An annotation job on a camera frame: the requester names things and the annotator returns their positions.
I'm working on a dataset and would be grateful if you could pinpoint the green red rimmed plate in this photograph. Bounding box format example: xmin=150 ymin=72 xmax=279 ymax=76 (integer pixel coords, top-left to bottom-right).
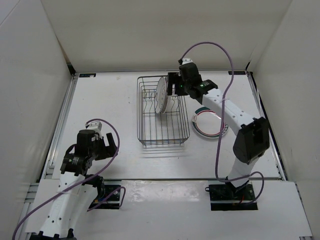
xmin=191 ymin=106 xmax=229 ymax=139

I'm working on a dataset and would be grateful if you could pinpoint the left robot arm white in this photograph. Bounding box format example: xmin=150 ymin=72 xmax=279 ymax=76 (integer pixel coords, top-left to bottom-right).
xmin=30 ymin=129 xmax=117 ymax=240

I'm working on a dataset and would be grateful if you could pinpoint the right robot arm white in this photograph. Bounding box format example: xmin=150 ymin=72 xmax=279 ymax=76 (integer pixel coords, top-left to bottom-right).
xmin=168 ymin=58 xmax=270 ymax=200

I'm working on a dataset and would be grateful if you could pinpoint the white plate in rack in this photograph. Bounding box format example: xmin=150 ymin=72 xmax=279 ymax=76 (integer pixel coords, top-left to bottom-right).
xmin=154 ymin=76 xmax=168 ymax=114

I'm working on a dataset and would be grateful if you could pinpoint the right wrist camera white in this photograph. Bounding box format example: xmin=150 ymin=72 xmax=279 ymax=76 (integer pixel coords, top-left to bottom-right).
xmin=181 ymin=58 xmax=193 ymax=65

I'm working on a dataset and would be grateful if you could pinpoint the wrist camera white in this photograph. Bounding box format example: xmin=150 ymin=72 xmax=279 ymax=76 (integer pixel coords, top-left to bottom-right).
xmin=85 ymin=120 xmax=102 ymax=139
xmin=181 ymin=58 xmax=193 ymax=65

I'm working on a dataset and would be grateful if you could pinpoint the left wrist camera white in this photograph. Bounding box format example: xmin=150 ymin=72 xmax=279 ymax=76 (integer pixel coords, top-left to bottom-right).
xmin=85 ymin=120 xmax=102 ymax=139

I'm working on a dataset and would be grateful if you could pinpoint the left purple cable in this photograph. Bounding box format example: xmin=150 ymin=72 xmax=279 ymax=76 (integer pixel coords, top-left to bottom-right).
xmin=12 ymin=118 xmax=127 ymax=238

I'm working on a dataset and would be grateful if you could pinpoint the purple cable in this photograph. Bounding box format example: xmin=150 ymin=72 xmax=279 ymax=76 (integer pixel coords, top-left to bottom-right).
xmin=177 ymin=41 xmax=265 ymax=206
xmin=12 ymin=118 xmax=127 ymax=238

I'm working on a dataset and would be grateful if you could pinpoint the wire dish rack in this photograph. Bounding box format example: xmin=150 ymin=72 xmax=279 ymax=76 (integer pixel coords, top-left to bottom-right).
xmin=136 ymin=75 xmax=190 ymax=147

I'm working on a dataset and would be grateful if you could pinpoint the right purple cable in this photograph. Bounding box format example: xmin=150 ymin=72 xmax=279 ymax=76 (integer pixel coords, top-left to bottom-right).
xmin=177 ymin=41 xmax=265 ymax=206

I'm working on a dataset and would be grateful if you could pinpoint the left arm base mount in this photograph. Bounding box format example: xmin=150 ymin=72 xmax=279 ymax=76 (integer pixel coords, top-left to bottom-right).
xmin=88 ymin=184 xmax=126 ymax=211

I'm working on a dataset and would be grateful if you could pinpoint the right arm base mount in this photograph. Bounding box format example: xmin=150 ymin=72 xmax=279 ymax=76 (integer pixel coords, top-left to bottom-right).
xmin=205 ymin=184 xmax=258 ymax=211

